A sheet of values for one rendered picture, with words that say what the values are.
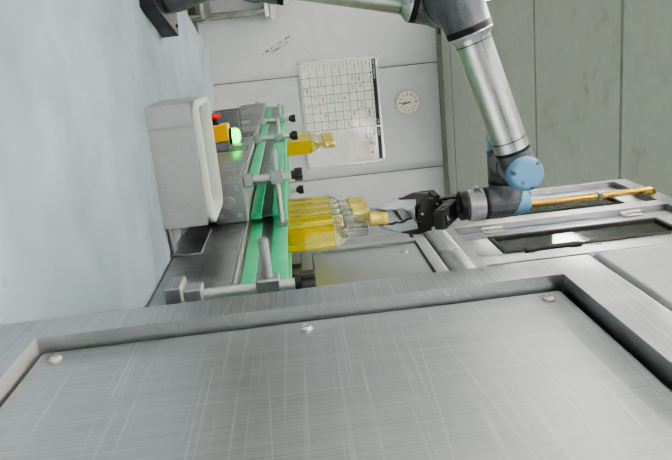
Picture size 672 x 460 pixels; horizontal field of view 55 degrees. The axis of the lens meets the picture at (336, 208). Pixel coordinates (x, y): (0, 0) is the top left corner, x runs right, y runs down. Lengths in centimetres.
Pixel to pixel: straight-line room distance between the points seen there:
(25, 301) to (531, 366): 43
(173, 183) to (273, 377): 79
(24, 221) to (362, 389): 38
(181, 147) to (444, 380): 84
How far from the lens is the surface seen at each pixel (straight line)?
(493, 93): 137
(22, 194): 66
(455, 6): 135
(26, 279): 64
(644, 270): 54
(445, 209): 145
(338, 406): 39
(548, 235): 190
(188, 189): 118
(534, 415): 37
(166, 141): 117
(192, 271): 112
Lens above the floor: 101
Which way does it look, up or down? 3 degrees up
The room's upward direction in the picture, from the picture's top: 83 degrees clockwise
